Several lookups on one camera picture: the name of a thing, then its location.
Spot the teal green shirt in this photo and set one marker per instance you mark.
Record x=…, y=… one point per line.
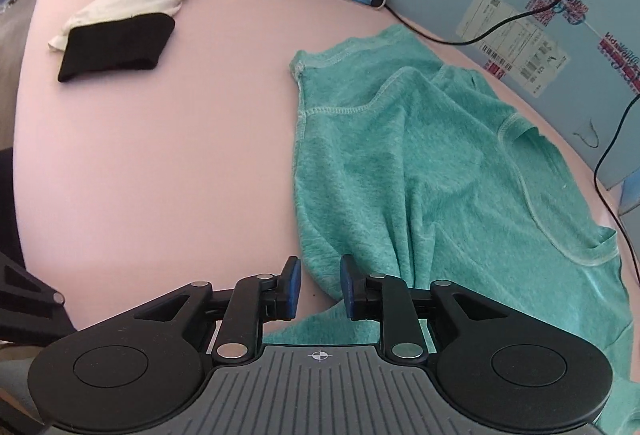
x=400, y=165

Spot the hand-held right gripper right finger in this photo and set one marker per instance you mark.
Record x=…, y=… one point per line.
x=347, y=287

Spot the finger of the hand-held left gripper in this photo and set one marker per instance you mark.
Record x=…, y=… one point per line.
x=30, y=310

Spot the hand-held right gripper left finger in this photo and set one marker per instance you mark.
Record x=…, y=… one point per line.
x=294, y=287

